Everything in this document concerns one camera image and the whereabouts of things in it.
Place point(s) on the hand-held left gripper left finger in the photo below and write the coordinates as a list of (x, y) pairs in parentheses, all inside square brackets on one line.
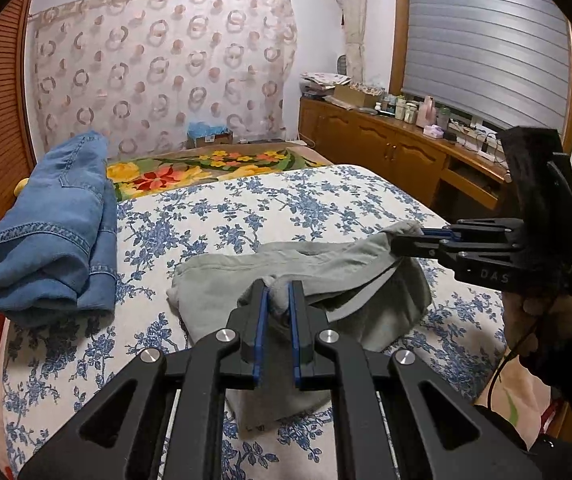
[(263, 330)]

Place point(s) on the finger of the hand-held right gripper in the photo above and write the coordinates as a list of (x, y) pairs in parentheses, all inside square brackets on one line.
[(416, 246), (438, 232)]

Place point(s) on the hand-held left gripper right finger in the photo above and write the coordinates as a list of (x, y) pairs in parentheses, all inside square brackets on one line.
[(296, 330)]

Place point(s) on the grey pants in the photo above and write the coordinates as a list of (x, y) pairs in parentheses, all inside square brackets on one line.
[(216, 270)]

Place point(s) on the person's right hand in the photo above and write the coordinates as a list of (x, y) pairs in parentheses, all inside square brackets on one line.
[(531, 320)]

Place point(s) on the small pink box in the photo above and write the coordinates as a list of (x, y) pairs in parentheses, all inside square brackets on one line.
[(433, 131)]

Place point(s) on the wooden side cabinet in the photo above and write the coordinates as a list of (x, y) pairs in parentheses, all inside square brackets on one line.
[(376, 145)]

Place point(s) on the pink bottle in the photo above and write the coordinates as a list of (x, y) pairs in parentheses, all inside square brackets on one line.
[(426, 115)]

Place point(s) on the white bottle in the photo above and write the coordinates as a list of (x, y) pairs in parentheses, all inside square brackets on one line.
[(401, 109)]

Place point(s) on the blue floral bed sheet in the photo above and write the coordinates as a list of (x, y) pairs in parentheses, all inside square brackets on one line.
[(246, 200)]

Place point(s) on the grey window blind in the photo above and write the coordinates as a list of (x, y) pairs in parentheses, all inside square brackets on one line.
[(481, 40)]

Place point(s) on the colourful flower blanket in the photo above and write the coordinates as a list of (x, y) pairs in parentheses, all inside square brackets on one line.
[(176, 175)]

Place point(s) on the pale floral quilt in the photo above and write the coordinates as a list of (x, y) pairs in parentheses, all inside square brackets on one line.
[(516, 395)]

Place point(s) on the box with blue bag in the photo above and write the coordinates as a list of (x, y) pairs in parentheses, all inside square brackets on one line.
[(208, 135)]

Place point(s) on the tied lace curtain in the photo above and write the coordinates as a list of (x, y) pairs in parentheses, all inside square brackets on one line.
[(353, 20)]

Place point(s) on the blue jeans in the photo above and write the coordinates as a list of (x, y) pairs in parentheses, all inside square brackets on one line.
[(51, 230)]

